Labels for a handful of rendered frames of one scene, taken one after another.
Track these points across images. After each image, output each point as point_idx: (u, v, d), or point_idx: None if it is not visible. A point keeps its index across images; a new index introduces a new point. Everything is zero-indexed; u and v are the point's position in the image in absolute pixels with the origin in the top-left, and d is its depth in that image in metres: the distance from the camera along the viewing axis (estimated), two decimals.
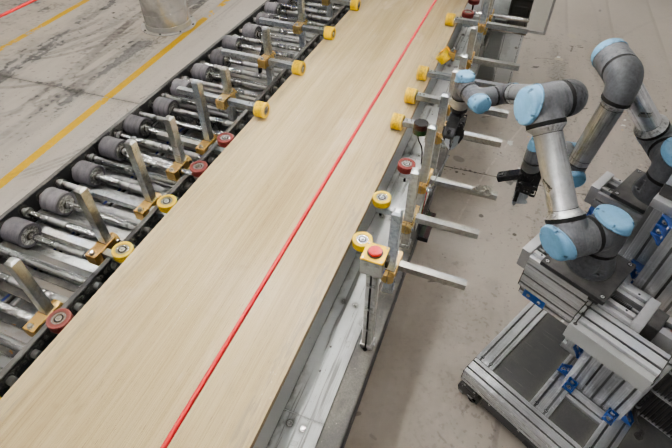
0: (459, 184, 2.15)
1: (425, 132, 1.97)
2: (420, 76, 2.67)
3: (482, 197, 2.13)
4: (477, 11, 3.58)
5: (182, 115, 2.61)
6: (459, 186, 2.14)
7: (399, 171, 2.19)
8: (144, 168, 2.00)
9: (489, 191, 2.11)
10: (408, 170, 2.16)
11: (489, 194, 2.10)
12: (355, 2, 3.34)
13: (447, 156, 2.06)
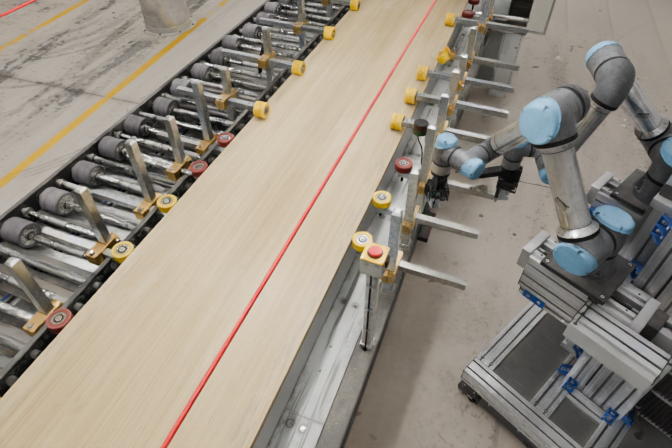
0: (456, 184, 2.15)
1: (425, 132, 1.97)
2: (420, 76, 2.67)
3: (479, 196, 2.14)
4: (477, 11, 3.58)
5: (182, 115, 2.61)
6: (456, 185, 2.15)
7: (396, 170, 2.19)
8: (144, 168, 2.00)
9: (486, 190, 2.11)
10: (405, 169, 2.17)
11: (486, 193, 2.10)
12: (355, 2, 3.34)
13: None
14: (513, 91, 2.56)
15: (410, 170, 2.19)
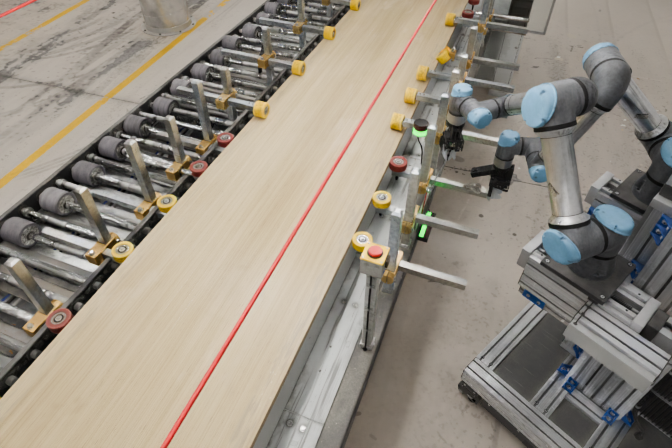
0: (450, 182, 2.16)
1: (425, 132, 1.97)
2: (420, 76, 2.67)
3: (472, 194, 2.14)
4: (477, 11, 3.58)
5: (182, 115, 2.61)
6: (450, 184, 2.15)
7: (391, 169, 2.20)
8: (144, 168, 2.00)
9: (479, 189, 2.12)
10: (399, 168, 2.17)
11: (479, 192, 2.11)
12: (355, 2, 3.34)
13: None
14: (513, 91, 2.56)
15: (404, 169, 2.19)
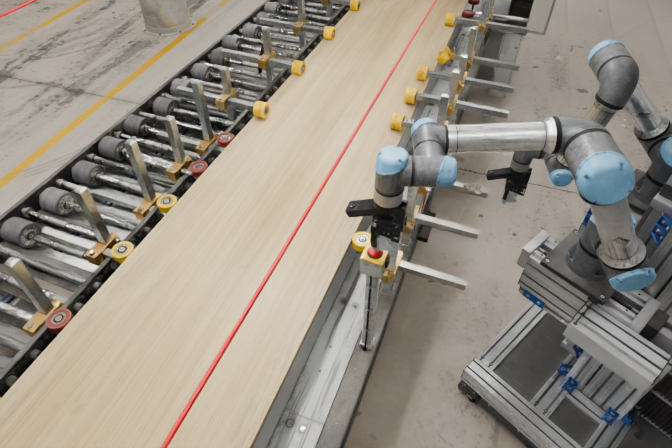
0: None
1: None
2: (420, 76, 2.67)
3: (473, 195, 2.14)
4: (477, 11, 3.58)
5: (182, 115, 2.61)
6: None
7: None
8: (144, 168, 2.00)
9: (480, 189, 2.12)
10: None
11: (480, 192, 2.11)
12: (355, 2, 3.34)
13: (449, 154, 2.11)
14: (513, 91, 2.56)
15: None
